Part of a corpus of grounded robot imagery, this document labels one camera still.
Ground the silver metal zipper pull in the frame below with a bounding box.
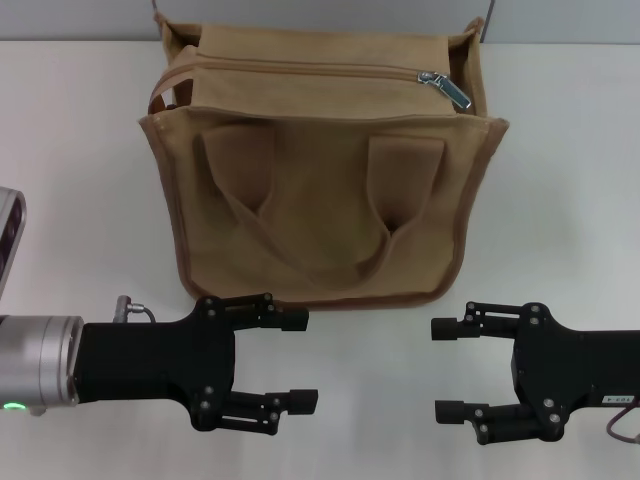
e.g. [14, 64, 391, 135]
[417, 69, 474, 111]

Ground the khaki canvas food bag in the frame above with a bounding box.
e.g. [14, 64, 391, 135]
[137, 10, 511, 312]

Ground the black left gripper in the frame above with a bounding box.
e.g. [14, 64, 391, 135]
[74, 292, 310, 432]

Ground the gripper cable with connector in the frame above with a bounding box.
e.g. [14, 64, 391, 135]
[605, 399, 640, 446]
[110, 295, 159, 325]

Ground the left gripper cable with connector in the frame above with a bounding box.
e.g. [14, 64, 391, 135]
[110, 295, 159, 325]

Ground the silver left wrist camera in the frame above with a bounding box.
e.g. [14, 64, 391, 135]
[0, 186, 27, 304]

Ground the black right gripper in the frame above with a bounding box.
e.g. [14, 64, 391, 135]
[430, 300, 640, 446]

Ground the right gripper cable with connector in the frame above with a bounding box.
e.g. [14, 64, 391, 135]
[605, 399, 640, 446]

